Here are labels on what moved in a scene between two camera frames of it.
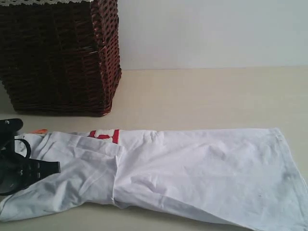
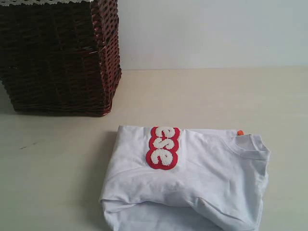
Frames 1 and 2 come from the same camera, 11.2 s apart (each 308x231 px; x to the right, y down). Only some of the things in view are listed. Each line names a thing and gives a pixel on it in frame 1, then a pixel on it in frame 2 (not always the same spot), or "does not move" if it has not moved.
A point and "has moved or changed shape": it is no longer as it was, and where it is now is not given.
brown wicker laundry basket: x=63 y=59 does not move
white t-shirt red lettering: x=241 y=178 has moved or changed shape
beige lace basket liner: x=31 y=2 does not move
